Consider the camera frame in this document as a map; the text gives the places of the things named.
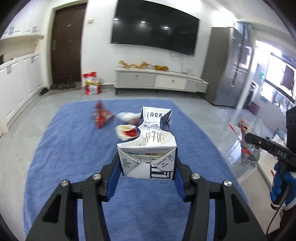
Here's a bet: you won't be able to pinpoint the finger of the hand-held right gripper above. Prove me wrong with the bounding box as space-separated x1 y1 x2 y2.
245 133 278 154

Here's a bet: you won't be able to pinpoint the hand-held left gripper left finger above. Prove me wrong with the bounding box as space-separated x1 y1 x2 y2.
25 154 122 241

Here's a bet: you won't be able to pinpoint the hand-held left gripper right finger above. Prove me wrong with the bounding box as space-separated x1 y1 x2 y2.
174 160 266 241

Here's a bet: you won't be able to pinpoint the clear plastic bottle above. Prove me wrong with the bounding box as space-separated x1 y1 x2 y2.
238 118 260 168

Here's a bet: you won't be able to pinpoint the white blue milk carton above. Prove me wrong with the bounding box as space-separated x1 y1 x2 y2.
117 106 178 181

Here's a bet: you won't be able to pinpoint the white plastic bag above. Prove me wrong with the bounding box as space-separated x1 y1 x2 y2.
116 112 141 123

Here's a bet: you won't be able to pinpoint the red snack packet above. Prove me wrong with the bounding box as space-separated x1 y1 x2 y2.
92 101 115 129

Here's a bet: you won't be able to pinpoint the person's right hand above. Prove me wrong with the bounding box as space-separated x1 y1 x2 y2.
270 161 296 210

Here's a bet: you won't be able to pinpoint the cream coffee table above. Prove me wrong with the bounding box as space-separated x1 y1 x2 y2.
236 130 296 234

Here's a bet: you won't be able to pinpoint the red white snack wrapper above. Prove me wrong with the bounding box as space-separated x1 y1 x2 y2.
115 124 139 141

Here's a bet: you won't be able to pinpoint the blue rug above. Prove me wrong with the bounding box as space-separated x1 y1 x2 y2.
23 98 249 241

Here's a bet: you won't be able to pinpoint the glass sliding door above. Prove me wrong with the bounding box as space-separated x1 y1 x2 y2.
243 39 296 116

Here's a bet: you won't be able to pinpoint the grey refrigerator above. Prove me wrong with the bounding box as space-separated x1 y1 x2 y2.
202 27 253 109

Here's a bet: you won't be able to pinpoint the red gift bag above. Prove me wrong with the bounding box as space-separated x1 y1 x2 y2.
83 71 104 95

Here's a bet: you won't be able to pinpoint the grey white television cabinet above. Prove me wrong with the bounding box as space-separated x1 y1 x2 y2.
113 66 210 95

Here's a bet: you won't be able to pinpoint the doormat with shoes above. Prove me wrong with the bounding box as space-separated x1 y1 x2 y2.
48 79 82 91

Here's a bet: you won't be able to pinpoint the long golden dragon ornament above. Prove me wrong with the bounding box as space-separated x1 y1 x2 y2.
119 60 153 70

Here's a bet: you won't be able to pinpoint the white low cabinets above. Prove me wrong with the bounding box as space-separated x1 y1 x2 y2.
0 52 44 130

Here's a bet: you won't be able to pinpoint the dark brown door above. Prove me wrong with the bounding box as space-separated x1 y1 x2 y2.
50 3 87 85

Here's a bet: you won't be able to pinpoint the black cable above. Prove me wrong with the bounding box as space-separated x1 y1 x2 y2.
266 183 292 235

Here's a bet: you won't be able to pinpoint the black wall television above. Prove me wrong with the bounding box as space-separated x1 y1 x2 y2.
110 0 200 57

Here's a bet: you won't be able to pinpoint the white wall cabinets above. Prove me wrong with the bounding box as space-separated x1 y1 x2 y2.
0 7 55 41

